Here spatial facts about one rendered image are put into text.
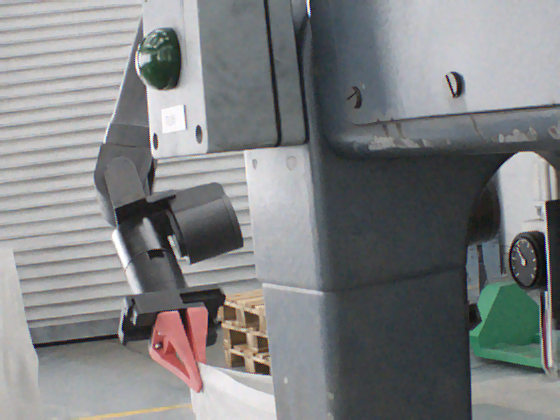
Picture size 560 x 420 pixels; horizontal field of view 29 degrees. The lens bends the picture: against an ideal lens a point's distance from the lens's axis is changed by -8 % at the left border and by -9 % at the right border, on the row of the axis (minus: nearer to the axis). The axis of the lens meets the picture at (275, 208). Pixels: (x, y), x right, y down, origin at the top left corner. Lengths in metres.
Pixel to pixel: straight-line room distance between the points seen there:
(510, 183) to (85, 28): 3.57
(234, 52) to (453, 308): 0.16
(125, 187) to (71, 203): 7.01
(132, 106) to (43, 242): 6.92
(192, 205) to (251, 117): 0.70
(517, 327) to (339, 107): 5.77
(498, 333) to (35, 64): 3.90
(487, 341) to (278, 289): 5.58
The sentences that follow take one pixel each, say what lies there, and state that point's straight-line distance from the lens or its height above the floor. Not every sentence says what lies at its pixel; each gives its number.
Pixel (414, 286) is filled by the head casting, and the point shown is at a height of 1.17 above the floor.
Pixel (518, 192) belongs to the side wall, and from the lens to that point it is 9.11.
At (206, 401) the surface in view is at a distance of 1.08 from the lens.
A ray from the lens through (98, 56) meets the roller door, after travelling 8.30.
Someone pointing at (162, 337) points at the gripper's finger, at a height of 1.07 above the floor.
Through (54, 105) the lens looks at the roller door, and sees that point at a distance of 8.17.
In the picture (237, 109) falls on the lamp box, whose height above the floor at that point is 1.26.
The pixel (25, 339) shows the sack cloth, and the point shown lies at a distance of 2.45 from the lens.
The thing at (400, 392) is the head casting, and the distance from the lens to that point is 0.53.
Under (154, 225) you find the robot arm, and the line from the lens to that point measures 1.18.
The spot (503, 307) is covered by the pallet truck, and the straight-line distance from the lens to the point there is 6.21.
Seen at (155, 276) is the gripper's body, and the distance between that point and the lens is 1.13.
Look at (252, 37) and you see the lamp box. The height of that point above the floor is 1.29.
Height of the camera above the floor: 1.24
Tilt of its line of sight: 3 degrees down
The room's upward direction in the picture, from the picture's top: 6 degrees counter-clockwise
